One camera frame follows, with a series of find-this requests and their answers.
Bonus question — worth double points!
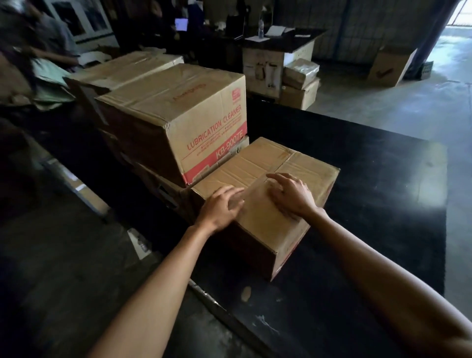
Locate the white paper sheet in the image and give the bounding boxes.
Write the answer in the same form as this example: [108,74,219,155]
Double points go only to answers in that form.
[127,228,153,261]

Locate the black desk monitor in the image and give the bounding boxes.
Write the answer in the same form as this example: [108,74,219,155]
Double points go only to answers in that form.
[225,14,246,40]

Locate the white plastic chair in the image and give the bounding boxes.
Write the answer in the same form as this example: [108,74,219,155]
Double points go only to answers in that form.
[77,51,112,67]

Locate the small wrapped cardboard box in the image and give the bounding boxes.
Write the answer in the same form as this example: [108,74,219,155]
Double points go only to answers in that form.
[283,58,321,90]

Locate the dark work desk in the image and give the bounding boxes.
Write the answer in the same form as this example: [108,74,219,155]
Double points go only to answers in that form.
[199,26,328,55]

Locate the person's left hand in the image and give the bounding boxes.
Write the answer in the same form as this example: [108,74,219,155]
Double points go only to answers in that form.
[194,185,246,235]

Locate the person's right forearm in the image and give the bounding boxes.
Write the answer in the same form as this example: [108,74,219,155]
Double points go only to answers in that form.
[306,208,472,358]

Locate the cardboard box check mark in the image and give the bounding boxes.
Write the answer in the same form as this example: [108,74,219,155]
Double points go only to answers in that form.
[367,46,417,88]

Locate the black table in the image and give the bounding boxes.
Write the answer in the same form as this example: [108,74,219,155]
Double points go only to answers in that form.
[66,95,449,358]

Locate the plain small cardboard box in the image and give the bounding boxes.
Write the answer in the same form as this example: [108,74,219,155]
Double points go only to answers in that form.
[279,78,321,111]

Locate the person's left forearm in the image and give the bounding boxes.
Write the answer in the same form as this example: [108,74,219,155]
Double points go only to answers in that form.
[87,224,217,358]

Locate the large cardboard box white labels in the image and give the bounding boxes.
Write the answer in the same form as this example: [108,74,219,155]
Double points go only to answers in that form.
[242,40,316,99]

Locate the metal wire cage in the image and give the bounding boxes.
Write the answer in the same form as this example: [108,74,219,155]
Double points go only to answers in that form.
[272,0,450,65]

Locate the person's right hand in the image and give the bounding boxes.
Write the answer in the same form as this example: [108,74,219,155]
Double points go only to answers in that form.
[265,172,329,222]

